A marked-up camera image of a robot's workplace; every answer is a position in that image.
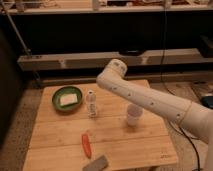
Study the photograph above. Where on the long wooden beam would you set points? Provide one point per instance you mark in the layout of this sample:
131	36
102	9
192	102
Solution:
100	59

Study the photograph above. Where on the grey rectangular block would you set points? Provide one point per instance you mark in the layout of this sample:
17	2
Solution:
98	164

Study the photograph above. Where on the metal diagonal pole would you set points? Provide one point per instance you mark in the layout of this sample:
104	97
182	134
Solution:
25	48

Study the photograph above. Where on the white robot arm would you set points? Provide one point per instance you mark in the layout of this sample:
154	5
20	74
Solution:
195	118

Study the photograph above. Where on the orange carrot toy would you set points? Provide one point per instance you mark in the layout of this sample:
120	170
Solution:
86	145

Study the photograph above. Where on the white sponge block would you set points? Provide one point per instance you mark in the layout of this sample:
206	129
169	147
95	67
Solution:
68	99

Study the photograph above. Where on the wooden shelf board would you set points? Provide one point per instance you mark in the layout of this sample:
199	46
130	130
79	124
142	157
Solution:
24	7

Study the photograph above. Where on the green bowl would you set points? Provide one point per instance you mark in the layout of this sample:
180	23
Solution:
64	91

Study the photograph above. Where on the translucent plastic cup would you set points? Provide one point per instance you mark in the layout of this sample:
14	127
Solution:
134	113

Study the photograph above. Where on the clear plastic water bottle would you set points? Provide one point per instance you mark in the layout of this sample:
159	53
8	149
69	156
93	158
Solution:
91	103

